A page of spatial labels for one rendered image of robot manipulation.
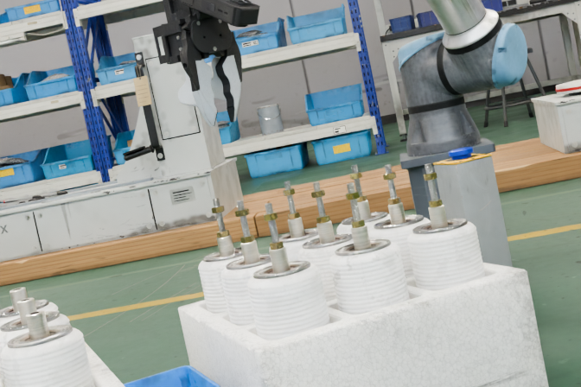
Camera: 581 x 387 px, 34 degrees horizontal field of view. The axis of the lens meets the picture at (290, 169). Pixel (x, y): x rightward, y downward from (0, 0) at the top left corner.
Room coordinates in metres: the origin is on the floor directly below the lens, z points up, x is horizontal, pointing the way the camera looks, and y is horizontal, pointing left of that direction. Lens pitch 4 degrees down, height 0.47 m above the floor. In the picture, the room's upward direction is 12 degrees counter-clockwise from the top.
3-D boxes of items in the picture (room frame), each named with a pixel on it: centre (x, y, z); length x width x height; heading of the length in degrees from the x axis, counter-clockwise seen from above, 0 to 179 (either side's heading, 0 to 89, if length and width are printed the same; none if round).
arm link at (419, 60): (1.91, -0.32, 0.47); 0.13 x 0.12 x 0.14; 45
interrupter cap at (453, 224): (1.27, -0.19, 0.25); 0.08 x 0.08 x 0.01
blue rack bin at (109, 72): (6.41, 0.92, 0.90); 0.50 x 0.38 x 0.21; 173
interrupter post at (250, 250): (1.30, 0.08, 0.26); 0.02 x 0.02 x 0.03
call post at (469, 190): (1.52, -0.28, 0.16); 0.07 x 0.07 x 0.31; 21
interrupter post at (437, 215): (1.27, -0.19, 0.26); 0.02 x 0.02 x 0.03
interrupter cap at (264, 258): (1.30, 0.08, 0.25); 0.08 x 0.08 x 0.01
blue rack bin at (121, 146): (6.41, 0.92, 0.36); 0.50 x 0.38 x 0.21; 173
